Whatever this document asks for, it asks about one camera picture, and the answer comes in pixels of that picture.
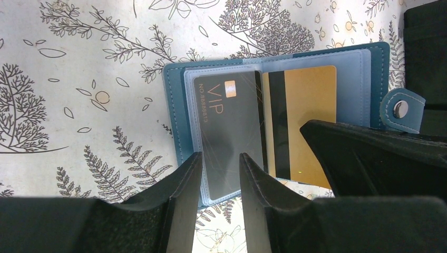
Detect gold black credit card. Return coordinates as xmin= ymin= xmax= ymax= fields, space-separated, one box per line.
xmin=262 ymin=65 xmax=337 ymax=188

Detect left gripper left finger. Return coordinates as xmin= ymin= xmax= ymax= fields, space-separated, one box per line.
xmin=1 ymin=152 xmax=202 ymax=252

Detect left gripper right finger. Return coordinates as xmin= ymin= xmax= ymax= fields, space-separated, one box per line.
xmin=239 ymin=153 xmax=446 ymax=252

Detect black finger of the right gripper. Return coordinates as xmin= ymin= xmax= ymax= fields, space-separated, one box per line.
xmin=300 ymin=120 xmax=446 ymax=200

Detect blue leather card holder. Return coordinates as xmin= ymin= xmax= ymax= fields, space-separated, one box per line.
xmin=162 ymin=42 xmax=425 ymax=207

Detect black card box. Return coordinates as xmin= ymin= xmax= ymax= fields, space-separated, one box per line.
xmin=404 ymin=1 xmax=446 ymax=136

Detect black VIP card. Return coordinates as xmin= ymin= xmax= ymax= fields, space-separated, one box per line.
xmin=193 ymin=70 xmax=268 ymax=206

